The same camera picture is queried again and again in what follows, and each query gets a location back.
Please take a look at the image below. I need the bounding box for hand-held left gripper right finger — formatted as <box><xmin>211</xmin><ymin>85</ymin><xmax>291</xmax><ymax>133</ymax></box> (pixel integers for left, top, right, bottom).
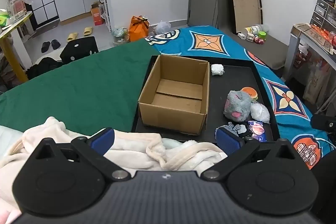
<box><xmin>201</xmin><ymin>126</ymin><xmax>302</xmax><ymax>182</ymax></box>

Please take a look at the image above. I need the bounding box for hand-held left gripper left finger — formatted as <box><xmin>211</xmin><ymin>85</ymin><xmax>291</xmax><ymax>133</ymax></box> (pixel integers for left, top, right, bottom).
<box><xmin>33</xmin><ymin>127</ymin><xmax>132</xmax><ymax>182</ymax></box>

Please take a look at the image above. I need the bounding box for black lace cloth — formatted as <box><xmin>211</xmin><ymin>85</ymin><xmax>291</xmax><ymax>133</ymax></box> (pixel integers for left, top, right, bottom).
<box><xmin>236</xmin><ymin>123</ymin><xmax>254</xmax><ymax>138</ymax></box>

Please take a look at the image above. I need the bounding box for purple tissue packet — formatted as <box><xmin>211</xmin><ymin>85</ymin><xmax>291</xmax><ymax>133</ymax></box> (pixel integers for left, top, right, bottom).
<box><xmin>247</xmin><ymin>120</ymin><xmax>267</xmax><ymax>143</ymax></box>

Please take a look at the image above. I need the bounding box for grey plush toy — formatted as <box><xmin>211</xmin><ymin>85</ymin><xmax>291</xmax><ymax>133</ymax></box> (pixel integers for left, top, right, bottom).
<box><xmin>223</xmin><ymin>90</ymin><xmax>252</xmax><ymax>123</ymax></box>

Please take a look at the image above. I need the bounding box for white stuffing plastic bag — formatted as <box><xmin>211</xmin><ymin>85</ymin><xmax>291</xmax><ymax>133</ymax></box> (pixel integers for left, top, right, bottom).
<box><xmin>250</xmin><ymin>102</ymin><xmax>271</xmax><ymax>124</ymax></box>

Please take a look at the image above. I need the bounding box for black tray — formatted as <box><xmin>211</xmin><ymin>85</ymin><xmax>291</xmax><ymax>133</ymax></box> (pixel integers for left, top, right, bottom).
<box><xmin>131</xmin><ymin>55</ymin><xmax>281</xmax><ymax>144</ymax></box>

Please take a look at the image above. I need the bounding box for brown cardboard box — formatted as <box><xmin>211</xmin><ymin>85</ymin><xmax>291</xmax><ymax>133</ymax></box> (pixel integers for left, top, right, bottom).
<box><xmin>138</xmin><ymin>54</ymin><xmax>210</xmax><ymax>135</ymax></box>

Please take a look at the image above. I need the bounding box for grey-blue lace cloth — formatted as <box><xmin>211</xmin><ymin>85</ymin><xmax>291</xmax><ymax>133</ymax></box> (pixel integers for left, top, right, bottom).
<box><xmin>215</xmin><ymin>122</ymin><xmax>243</xmax><ymax>136</ymax></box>

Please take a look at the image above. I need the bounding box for cream fleece blanket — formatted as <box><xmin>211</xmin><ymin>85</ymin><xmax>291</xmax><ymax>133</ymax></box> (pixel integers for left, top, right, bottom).
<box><xmin>0</xmin><ymin>116</ymin><xmax>227</xmax><ymax>214</ymax></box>

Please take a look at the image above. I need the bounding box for orange burger plush toy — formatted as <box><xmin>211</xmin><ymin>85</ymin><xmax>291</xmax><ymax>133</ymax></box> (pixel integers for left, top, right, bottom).
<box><xmin>241</xmin><ymin>87</ymin><xmax>259</xmax><ymax>102</ymax></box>

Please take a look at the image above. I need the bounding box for white crumpled tissue wad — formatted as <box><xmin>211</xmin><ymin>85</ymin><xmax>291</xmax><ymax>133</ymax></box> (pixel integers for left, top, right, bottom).
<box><xmin>211</xmin><ymin>64</ymin><xmax>225</xmax><ymax>76</ymax></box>

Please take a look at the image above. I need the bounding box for white side table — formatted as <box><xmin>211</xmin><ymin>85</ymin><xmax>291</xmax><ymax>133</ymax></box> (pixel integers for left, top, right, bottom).
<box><xmin>285</xmin><ymin>23</ymin><xmax>336</xmax><ymax>83</ymax></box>

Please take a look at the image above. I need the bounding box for black clothes pile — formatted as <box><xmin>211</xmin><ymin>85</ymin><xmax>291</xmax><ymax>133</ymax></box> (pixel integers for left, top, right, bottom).
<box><xmin>26</xmin><ymin>57</ymin><xmax>63</xmax><ymax>80</ymax></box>

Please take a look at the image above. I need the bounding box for black dice stool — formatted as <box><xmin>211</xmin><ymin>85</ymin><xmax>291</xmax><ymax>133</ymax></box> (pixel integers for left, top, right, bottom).
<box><xmin>60</xmin><ymin>36</ymin><xmax>99</xmax><ymax>63</ymax></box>

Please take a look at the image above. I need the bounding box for blue printed blanket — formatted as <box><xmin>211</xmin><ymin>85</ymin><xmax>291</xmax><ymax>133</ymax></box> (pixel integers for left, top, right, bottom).
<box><xmin>144</xmin><ymin>25</ymin><xmax>328</xmax><ymax>169</ymax></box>

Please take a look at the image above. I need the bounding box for clear bag of glassware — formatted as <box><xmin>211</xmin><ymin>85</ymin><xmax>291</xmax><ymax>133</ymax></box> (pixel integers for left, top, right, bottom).
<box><xmin>112</xmin><ymin>27</ymin><xmax>130</xmax><ymax>44</ymax></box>

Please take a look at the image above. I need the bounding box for grey drawer organizer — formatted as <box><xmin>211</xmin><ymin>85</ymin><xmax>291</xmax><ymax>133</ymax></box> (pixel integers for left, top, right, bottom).
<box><xmin>310</xmin><ymin>0</ymin><xmax>336</xmax><ymax>28</ymax></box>

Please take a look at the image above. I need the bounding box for orange gift bag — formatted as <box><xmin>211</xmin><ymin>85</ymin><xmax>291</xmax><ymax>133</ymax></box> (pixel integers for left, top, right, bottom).
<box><xmin>129</xmin><ymin>15</ymin><xmax>150</xmax><ymax>42</ymax></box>

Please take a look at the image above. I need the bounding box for yellow table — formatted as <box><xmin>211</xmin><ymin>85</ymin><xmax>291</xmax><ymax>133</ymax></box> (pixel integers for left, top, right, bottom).
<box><xmin>0</xmin><ymin>11</ymin><xmax>33</xmax><ymax>83</ymax></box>

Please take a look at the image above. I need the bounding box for orange carton box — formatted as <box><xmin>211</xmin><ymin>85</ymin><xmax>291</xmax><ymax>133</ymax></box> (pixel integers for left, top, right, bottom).
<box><xmin>91</xmin><ymin>2</ymin><xmax>104</xmax><ymax>26</ymax></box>

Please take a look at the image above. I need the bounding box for white narrow rack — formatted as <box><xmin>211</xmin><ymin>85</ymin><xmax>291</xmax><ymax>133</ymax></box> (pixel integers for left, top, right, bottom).
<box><xmin>97</xmin><ymin>0</ymin><xmax>112</xmax><ymax>31</ymax></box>

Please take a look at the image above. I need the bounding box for black-framed wooden board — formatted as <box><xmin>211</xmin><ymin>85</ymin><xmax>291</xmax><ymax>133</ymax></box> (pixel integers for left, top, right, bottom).
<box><xmin>224</xmin><ymin>0</ymin><xmax>263</xmax><ymax>34</ymax></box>

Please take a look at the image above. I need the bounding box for glass jar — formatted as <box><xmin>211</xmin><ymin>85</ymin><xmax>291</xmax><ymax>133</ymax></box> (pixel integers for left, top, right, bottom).
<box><xmin>7</xmin><ymin>0</ymin><xmax>28</xmax><ymax>21</ymax></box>

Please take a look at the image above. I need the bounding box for white cable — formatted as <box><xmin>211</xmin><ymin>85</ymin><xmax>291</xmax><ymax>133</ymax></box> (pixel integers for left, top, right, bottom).
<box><xmin>315</xmin><ymin>137</ymin><xmax>336</xmax><ymax>148</ymax></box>

